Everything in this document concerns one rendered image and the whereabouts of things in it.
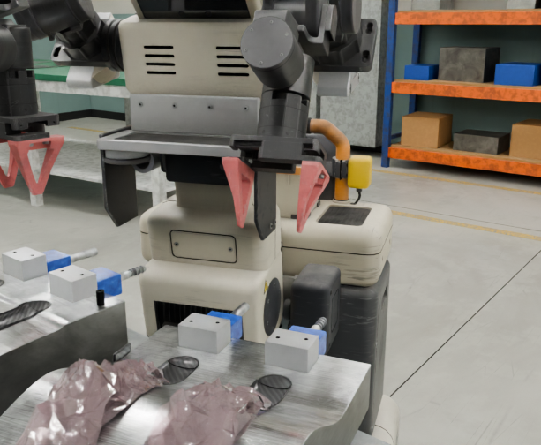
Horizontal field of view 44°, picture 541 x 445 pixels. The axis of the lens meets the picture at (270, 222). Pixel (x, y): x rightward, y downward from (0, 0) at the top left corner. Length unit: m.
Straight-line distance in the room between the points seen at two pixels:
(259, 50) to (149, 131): 0.44
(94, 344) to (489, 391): 1.83
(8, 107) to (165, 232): 0.41
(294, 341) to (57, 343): 0.26
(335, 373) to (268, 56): 0.34
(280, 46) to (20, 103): 0.34
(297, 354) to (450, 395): 1.71
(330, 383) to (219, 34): 0.58
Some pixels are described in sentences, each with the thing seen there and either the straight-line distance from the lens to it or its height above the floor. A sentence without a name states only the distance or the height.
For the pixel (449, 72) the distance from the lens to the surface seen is 5.71.
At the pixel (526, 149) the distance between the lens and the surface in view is 5.54.
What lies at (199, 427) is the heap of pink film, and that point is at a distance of 0.55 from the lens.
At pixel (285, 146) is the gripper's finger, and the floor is 1.08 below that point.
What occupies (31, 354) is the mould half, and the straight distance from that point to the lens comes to 0.77.
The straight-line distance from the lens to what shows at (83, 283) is 0.84.
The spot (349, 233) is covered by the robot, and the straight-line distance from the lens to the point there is 1.35.
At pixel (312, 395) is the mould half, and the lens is 0.69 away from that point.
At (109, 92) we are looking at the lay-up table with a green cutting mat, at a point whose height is 0.82.
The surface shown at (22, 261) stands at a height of 0.92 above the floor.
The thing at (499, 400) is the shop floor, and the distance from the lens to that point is 2.43.
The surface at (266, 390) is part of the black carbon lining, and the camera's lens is 0.71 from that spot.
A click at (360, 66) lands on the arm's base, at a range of 1.02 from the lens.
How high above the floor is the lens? 1.21
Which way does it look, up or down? 17 degrees down
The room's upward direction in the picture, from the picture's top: straight up
